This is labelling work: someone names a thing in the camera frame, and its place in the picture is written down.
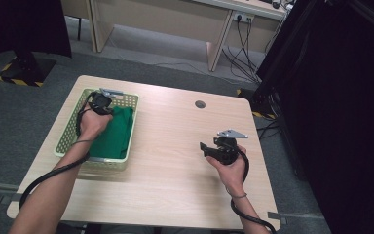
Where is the hand-held gripper cable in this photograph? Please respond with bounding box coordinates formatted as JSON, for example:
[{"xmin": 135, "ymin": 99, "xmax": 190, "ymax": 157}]
[
  {"xmin": 229, "ymin": 149, "xmax": 278, "ymax": 234},
  {"xmin": 19, "ymin": 91, "xmax": 98, "ymax": 211}
]

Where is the black floor cable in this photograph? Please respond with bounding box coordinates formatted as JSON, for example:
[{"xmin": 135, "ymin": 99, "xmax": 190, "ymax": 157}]
[{"xmin": 256, "ymin": 119, "xmax": 281, "ymax": 141}]

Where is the white power socket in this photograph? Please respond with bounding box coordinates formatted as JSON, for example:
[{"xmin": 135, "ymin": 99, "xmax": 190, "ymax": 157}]
[{"xmin": 233, "ymin": 11, "xmax": 255, "ymax": 23}]

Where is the pale green perforated plastic basket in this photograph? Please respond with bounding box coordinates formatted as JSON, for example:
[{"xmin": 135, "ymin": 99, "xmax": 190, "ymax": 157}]
[{"xmin": 54, "ymin": 87, "xmax": 140, "ymax": 173}]

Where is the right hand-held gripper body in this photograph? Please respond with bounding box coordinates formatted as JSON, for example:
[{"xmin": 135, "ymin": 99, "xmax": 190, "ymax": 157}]
[{"xmin": 208, "ymin": 129, "xmax": 249, "ymax": 166}]

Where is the green dinosaur print t-shirt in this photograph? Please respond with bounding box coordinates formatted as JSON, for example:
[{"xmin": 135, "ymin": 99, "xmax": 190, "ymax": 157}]
[{"xmin": 88, "ymin": 106, "xmax": 134, "ymax": 160}]

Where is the person's left hand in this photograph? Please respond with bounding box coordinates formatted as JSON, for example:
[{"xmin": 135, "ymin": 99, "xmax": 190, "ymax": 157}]
[{"xmin": 77, "ymin": 102, "xmax": 115, "ymax": 142}]

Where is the left hand-held gripper cable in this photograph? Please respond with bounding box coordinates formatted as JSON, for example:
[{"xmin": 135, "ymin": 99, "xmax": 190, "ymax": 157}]
[{"xmin": 19, "ymin": 91, "xmax": 98, "ymax": 211}]

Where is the black power cable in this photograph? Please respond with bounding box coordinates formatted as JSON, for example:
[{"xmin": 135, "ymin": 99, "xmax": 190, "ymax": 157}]
[
  {"xmin": 230, "ymin": 17, "xmax": 263, "ymax": 85},
  {"xmin": 222, "ymin": 15, "xmax": 261, "ymax": 84}
]

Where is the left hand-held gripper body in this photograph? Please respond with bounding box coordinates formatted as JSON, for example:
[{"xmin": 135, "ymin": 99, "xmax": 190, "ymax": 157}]
[{"xmin": 89, "ymin": 87, "xmax": 125, "ymax": 116}]

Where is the beige wooden desk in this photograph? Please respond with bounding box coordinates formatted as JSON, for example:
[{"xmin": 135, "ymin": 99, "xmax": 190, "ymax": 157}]
[{"xmin": 58, "ymin": 0, "xmax": 288, "ymax": 73}]

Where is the black curtain beside stand base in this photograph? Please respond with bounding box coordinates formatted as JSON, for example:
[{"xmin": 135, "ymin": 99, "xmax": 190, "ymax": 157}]
[{"xmin": 0, "ymin": 0, "xmax": 72, "ymax": 91}]

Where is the right hand-held gripper cable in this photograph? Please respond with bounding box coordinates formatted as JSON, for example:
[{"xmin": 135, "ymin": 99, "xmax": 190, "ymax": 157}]
[{"xmin": 229, "ymin": 149, "xmax": 278, "ymax": 234}]

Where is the grey floor tape patch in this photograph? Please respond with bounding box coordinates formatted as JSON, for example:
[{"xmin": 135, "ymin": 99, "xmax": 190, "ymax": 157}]
[{"xmin": 0, "ymin": 192, "xmax": 23, "ymax": 206}]

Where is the yellow black hazard tape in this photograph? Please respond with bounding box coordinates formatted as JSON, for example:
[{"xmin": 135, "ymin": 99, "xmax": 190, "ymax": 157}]
[{"xmin": 252, "ymin": 110, "xmax": 277, "ymax": 121}]

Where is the grey tape on table edge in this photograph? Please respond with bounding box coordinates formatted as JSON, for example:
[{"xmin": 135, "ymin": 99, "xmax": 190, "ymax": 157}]
[{"xmin": 267, "ymin": 211, "xmax": 287, "ymax": 226}]

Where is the black stand base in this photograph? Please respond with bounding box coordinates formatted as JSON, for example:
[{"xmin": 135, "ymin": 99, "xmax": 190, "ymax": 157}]
[{"xmin": 0, "ymin": 52, "xmax": 58, "ymax": 88}]

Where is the person's right hand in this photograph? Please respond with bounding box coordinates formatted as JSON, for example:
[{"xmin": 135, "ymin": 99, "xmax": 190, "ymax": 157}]
[{"xmin": 206, "ymin": 144, "xmax": 248, "ymax": 198}]

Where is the right wrist band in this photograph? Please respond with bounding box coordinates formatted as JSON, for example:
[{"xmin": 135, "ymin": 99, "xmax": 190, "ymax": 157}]
[{"xmin": 225, "ymin": 187, "xmax": 248, "ymax": 199}]

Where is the large black curtain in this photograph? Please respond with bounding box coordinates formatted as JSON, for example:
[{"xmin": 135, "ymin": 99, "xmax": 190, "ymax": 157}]
[{"xmin": 256, "ymin": 0, "xmax": 374, "ymax": 234}]

